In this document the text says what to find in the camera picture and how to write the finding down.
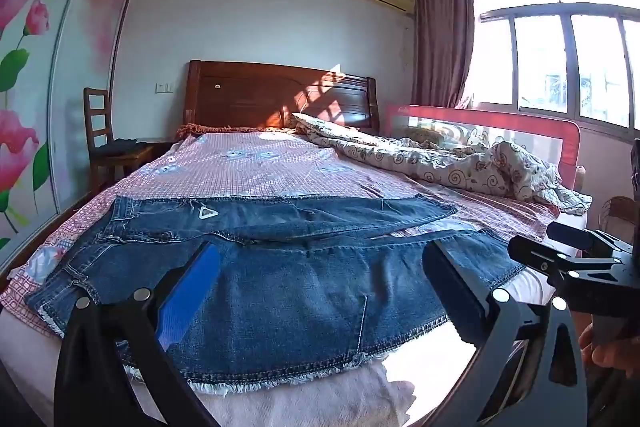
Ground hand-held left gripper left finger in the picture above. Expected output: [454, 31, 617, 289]
[54, 241, 223, 427]

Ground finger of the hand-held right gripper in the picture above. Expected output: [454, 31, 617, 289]
[546, 222, 596, 254]
[508, 237, 571, 288]

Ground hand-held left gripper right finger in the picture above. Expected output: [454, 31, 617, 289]
[422, 239, 588, 427]

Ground blue denim pants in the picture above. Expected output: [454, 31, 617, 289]
[25, 194, 526, 395]

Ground person's right hand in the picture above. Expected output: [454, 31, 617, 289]
[580, 322, 640, 382]

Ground swirl patterned quilt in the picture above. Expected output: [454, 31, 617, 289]
[290, 112, 594, 216]

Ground pink checked bed sheet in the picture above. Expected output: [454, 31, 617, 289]
[0, 129, 561, 339]

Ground dark clothing on chair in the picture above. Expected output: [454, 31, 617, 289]
[96, 137, 149, 156]

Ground orange fringed blanket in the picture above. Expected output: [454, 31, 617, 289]
[175, 123, 297, 140]

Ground window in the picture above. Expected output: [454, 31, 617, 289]
[470, 0, 640, 138]

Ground wooden chair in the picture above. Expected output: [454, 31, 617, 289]
[82, 87, 156, 184]

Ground wooden headboard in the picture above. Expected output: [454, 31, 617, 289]
[182, 60, 378, 134]

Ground mauve curtain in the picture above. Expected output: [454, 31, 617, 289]
[411, 0, 477, 110]

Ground floral print wardrobe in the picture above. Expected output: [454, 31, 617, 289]
[0, 0, 137, 254]

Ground red bed guard rail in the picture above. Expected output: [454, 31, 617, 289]
[382, 103, 584, 188]

